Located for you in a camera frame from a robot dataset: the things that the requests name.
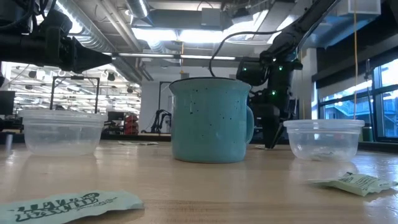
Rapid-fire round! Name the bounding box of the black metal frame stand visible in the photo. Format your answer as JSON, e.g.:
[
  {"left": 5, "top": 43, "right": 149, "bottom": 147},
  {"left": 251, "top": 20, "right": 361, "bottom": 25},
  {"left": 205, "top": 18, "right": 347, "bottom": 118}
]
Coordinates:
[{"left": 49, "top": 76, "right": 100, "bottom": 114}]

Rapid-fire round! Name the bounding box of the black right camera cable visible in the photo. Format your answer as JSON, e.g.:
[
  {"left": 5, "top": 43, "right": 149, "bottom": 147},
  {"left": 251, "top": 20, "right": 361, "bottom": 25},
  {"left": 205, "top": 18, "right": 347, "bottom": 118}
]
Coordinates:
[{"left": 208, "top": 30, "right": 282, "bottom": 78}]

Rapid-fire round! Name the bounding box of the silver ventilation duct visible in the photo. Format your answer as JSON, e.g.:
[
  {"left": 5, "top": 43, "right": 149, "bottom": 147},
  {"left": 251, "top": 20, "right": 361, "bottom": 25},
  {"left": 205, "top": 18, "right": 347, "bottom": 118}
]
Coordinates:
[
  {"left": 126, "top": 0, "right": 150, "bottom": 19},
  {"left": 54, "top": 0, "right": 121, "bottom": 54}
]

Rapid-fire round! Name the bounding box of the yellow hanging cord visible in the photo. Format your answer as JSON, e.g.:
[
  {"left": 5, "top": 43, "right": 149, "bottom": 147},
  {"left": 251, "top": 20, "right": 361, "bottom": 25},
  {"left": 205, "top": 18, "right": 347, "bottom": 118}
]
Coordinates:
[{"left": 352, "top": 0, "right": 359, "bottom": 121}]

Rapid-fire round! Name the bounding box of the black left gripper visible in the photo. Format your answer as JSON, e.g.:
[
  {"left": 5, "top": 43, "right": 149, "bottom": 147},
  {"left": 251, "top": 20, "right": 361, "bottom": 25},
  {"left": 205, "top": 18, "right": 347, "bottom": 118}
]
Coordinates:
[{"left": 39, "top": 26, "right": 113, "bottom": 75}]

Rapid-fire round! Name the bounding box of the teal speckled enamel mug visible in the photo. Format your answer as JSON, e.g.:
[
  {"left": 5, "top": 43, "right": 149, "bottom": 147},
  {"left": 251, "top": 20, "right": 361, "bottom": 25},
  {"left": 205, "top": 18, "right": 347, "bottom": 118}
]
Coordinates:
[{"left": 169, "top": 77, "right": 255, "bottom": 164}]

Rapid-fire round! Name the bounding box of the ceiling light strip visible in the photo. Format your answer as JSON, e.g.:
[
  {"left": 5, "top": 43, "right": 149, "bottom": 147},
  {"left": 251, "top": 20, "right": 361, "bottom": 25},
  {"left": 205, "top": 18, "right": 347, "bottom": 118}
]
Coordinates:
[{"left": 114, "top": 52, "right": 237, "bottom": 62}]

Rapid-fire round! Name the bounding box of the banknote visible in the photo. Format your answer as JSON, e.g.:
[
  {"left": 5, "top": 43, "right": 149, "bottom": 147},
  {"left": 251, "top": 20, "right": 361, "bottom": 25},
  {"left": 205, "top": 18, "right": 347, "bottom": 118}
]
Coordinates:
[{"left": 0, "top": 190, "right": 146, "bottom": 224}]

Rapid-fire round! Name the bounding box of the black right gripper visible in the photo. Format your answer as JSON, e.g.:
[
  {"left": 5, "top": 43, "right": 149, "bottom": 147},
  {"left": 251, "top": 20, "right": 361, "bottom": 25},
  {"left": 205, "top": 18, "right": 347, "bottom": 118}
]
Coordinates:
[{"left": 260, "top": 70, "right": 295, "bottom": 149}]

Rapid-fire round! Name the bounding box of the green bin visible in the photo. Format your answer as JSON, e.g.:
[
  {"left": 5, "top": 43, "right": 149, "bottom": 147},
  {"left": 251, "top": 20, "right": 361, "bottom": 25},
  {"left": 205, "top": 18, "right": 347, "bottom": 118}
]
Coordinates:
[{"left": 361, "top": 126, "right": 374, "bottom": 142}]

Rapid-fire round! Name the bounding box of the red storage rack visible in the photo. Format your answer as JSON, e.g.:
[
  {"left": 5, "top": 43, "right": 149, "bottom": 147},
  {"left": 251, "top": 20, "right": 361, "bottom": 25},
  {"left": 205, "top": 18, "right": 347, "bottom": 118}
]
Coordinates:
[{"left": 124, "top": 114, "right": 139, "bottom": 135}]

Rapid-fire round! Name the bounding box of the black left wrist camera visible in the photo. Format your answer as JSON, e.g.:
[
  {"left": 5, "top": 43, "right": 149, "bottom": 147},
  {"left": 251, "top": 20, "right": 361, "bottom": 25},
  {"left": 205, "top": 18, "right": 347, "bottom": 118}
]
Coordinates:
[{"left": 39, "top": 8, "right": 74, "bottom": 34}]

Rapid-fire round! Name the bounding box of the black monitor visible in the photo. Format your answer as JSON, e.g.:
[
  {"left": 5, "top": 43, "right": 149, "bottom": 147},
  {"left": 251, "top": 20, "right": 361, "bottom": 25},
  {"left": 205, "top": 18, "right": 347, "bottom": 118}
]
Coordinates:
[{"left": 0, "top": 90, "right": 16, "bottom": 116}]

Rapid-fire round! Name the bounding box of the clear plastic bowl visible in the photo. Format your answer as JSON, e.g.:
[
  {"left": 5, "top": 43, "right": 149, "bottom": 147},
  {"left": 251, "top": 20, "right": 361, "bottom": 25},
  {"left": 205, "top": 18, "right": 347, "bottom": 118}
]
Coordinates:
[
  {"left": 19, "top": 109, "right": 108, "bottom": 157},
  {"left": 282, "top": 119, "right": 365, "bottom": 162}
]

